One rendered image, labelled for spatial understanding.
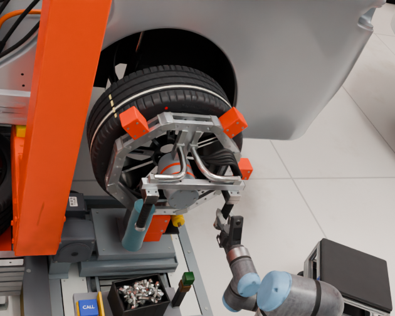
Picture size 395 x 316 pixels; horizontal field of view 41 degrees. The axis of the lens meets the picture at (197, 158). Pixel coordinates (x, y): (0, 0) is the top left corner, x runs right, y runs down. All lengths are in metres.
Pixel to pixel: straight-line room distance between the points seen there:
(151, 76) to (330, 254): 1.46
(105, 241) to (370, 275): 1.43
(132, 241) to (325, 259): 1.14
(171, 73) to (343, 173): 2.34
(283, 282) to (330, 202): 2.41
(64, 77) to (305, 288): 0.91
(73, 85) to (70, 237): 0.99
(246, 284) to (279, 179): 1.94
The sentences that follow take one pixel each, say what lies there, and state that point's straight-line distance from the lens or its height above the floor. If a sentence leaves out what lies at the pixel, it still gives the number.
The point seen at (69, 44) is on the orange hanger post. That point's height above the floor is 1.50.
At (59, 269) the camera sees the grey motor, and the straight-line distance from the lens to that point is 2.71.
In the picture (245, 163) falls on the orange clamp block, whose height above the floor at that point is 0.88.
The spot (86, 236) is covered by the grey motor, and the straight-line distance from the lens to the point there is 2.48.
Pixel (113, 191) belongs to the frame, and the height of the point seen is 0.73.
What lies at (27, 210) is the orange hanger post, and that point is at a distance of 2.02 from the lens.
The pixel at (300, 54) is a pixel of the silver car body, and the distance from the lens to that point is 2.52.
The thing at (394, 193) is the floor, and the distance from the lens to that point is 4.38.
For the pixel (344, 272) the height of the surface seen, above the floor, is 0.34.
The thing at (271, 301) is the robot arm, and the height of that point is 1.18.
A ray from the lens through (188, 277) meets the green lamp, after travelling 2.14.
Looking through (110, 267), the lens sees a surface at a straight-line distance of 2.70.
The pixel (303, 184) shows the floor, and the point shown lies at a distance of 3.93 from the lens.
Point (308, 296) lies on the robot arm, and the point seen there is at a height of 1.21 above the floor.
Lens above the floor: 2.32
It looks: 39 degrees down
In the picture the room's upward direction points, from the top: 23 degrees clockwise
